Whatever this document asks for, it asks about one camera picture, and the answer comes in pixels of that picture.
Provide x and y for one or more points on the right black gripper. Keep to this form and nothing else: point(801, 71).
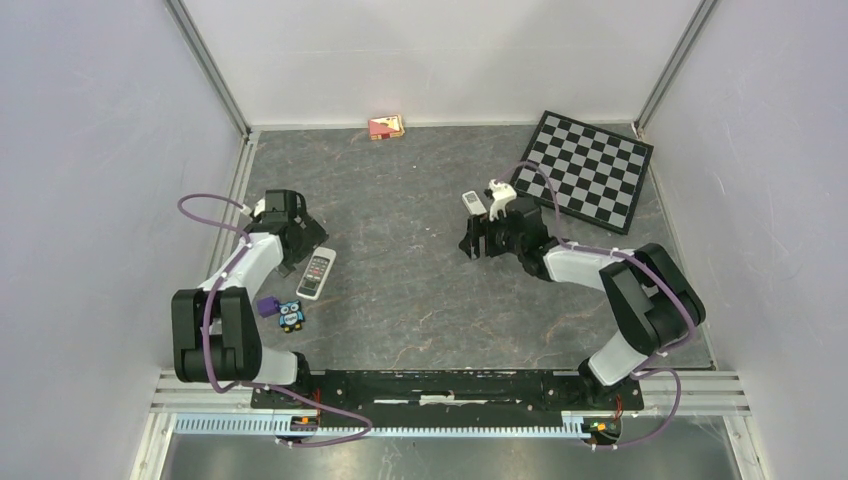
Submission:
point(479, 226)

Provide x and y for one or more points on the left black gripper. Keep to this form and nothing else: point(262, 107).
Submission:
point(313, 236)

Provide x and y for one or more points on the slim white remote control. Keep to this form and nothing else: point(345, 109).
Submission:
point(473, 203)

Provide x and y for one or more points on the white remote red buttons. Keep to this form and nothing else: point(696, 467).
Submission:
point(316, 273)

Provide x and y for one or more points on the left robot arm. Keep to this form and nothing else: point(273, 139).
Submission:
point(214, 329)

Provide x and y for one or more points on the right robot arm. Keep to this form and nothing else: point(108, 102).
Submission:
point(653, 304)

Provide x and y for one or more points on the black white chessboard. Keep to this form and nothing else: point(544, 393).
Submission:
point(585, 171)

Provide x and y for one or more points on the purple block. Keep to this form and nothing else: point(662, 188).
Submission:
point(268, 307)

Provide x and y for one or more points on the blue owl toy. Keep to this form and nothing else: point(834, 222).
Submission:
point(291, 317)

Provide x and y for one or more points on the red yellow small box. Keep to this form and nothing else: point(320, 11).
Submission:
point(386, 127)

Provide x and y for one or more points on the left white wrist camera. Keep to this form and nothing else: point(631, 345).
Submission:
point(266, 210)

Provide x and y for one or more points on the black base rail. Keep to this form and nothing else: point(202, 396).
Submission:
point(462, 398)

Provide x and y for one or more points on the white cable duct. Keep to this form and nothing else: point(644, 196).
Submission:
point(308, 426)

